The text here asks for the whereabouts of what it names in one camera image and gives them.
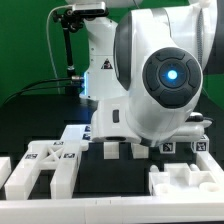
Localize white tagged cube right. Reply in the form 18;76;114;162
191;134;209;153

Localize white chair seat part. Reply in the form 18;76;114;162
149;163;224;196

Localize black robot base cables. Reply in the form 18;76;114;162
0;75;85;107

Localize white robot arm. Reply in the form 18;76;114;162
66;0;224;147

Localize white front fence bar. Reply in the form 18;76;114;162
0;197;224;224

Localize white tagged cube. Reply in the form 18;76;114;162
191;134;209;153
159;143;176;154

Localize white tagged cube left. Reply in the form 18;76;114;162
159;143;176;154

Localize white right fence bar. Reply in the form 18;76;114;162
196;151;224;185

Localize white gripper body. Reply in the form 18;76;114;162
91;99;212;144

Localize white fence bar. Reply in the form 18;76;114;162
196;151;224;185
0;197;224;224
0;157;11;189

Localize grey mounted camera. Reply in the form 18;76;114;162
72;2;108;17

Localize white left fence bar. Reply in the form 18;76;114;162
0;157;11;189

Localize white marker base plate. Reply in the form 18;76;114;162
61;124;91;141

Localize white chair back frame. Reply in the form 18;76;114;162
4;140;88;200

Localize white camera cable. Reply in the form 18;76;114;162
45;4;74;95

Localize black camera stand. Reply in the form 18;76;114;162
53;9;83;97

